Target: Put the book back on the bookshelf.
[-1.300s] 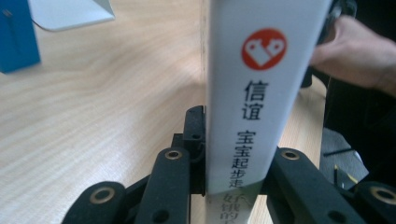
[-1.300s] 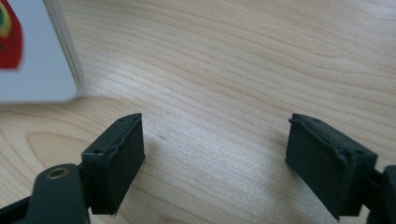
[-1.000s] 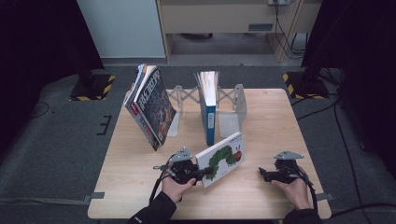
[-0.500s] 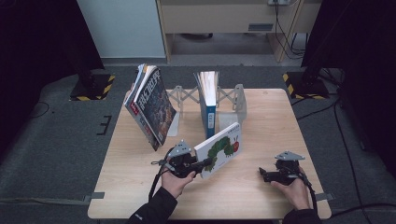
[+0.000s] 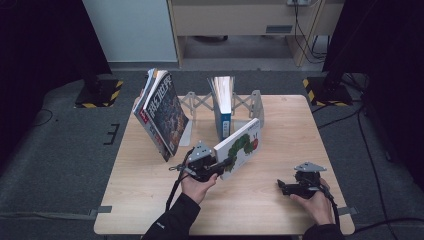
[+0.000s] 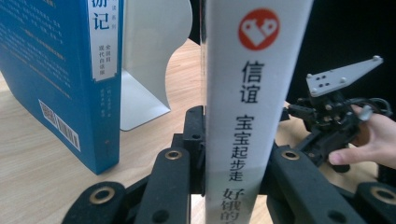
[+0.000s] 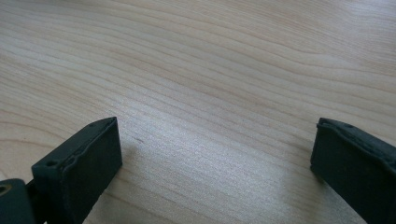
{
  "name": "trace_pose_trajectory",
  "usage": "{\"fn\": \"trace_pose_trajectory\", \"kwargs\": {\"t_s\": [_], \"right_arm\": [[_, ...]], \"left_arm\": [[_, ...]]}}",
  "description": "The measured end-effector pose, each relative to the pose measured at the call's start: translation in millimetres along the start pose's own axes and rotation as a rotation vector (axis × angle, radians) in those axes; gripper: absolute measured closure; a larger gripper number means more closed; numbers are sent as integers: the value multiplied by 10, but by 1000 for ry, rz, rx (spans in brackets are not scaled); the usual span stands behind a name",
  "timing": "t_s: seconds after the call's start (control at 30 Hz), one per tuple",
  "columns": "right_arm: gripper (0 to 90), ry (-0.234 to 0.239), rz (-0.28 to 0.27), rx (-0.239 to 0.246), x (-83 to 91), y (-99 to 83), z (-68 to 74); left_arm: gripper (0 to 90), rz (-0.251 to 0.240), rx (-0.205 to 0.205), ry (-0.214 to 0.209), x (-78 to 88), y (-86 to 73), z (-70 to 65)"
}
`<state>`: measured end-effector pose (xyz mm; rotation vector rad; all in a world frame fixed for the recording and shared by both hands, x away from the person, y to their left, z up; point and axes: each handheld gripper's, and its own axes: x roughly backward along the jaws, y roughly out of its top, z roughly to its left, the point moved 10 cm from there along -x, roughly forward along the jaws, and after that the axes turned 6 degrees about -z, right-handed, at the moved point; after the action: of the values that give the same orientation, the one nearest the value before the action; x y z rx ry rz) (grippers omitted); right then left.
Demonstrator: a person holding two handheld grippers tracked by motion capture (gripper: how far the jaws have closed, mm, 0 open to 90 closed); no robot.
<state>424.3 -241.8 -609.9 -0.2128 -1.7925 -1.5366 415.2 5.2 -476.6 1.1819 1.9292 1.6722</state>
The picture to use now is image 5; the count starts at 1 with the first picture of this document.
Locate black stand base yellow stripes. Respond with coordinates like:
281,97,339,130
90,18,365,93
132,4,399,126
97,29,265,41
302,76,354,108
74,79,124,109

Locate person's left hand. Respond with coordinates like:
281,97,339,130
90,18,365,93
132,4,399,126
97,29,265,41
180,171,219,206

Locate dark illustrated magazine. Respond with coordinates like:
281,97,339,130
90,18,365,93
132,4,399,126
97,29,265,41
141,71,190,158

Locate thin black floor cable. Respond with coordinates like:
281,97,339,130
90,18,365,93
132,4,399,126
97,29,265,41
316,74,403,240

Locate black hanging cables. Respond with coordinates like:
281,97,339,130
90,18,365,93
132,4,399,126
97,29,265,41
292,1,330,65

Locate hand-held gripper black cable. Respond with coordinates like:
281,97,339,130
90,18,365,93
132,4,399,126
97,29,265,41
165,147,195,213
314,184,342,232

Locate blue book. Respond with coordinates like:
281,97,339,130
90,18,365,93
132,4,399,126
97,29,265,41
206,75,236,143

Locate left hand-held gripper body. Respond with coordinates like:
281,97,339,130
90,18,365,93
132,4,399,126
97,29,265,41
181,140,228,183

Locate grey metal expandable book rack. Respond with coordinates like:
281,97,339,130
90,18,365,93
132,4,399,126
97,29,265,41
177,89,265,148

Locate portrait magazine with red label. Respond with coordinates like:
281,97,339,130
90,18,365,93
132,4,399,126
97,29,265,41
132,67,172,163

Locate left hand-held gripper black cable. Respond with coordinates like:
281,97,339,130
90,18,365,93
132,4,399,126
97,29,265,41
165,147,195,213

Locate white caterpillar board book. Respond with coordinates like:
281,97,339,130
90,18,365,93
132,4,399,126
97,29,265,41
212,117,263,181

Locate dark curtain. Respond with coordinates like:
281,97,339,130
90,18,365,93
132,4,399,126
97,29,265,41
322,0,424,191
0,0,113,171

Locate white cabinet panel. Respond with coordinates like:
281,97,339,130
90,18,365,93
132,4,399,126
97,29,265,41
81,0,179,64

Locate person's right hand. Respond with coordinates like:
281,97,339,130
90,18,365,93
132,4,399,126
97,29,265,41
288,178,336,227

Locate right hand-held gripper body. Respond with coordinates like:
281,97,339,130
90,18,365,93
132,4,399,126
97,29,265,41
285,161,330,200

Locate right hand-held gripper black cable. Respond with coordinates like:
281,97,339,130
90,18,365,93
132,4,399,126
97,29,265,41
314,184,342,232

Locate thin black looped cable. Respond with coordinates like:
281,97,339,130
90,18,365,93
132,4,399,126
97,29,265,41
30,108,55,128

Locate thick black floor cable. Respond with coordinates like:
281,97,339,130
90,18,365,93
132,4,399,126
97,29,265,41
352,217,424,235

